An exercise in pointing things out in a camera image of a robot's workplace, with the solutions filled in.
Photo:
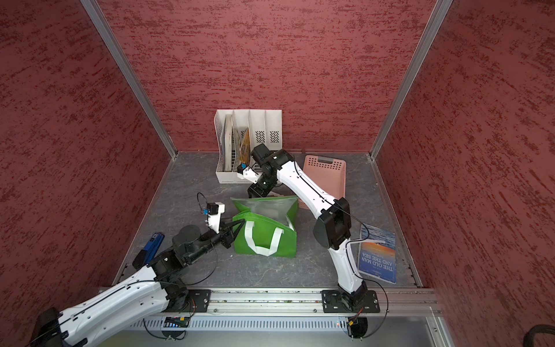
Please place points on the green insulated delivery bag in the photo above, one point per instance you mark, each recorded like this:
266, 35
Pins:
269, 228

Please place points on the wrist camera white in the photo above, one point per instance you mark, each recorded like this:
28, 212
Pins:
213, 212
246, 172

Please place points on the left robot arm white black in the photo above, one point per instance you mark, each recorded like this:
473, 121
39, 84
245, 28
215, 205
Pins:
151, 290

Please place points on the blue paperback book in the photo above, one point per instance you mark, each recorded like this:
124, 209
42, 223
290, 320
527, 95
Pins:
377, 255

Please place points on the white file organizer rack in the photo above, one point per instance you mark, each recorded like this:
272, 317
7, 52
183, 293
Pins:
238, 132

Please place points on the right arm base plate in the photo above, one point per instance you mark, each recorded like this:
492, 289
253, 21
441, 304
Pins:
336, 301

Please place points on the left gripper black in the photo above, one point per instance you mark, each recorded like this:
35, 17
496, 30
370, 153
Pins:
227, 234

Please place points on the pink perforated plastic basket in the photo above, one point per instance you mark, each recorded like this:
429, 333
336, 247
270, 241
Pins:
327, 173

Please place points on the yellow book in organizer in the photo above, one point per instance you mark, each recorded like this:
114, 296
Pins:
244, 147

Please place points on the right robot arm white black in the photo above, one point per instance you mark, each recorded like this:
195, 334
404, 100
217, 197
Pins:
333, 218

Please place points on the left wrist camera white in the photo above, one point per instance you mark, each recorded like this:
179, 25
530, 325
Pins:
213, 212

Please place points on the blue black stapler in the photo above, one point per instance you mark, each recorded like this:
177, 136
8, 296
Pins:
149, 251

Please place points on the aluminium mounting rail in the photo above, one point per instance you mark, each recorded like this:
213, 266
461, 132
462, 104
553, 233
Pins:
307, 302

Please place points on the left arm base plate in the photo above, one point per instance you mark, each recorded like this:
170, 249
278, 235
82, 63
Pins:
193, 301

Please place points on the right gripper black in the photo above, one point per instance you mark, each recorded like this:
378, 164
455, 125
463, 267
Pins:
256, 189

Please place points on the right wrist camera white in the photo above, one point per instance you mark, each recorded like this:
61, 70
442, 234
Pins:
246, 172

